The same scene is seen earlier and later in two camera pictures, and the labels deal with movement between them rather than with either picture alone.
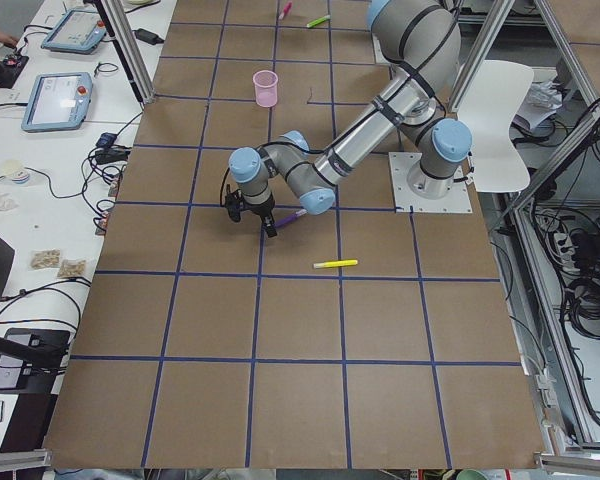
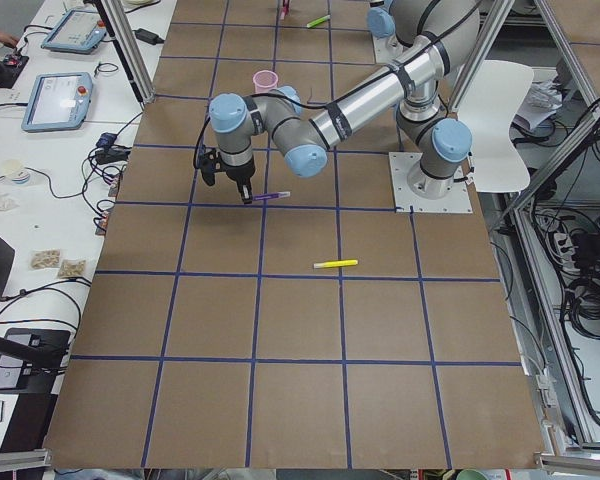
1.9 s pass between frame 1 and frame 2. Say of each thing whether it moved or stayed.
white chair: stayed
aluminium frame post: stayed
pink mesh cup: stayed
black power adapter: stayed
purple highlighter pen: moved
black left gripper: moved
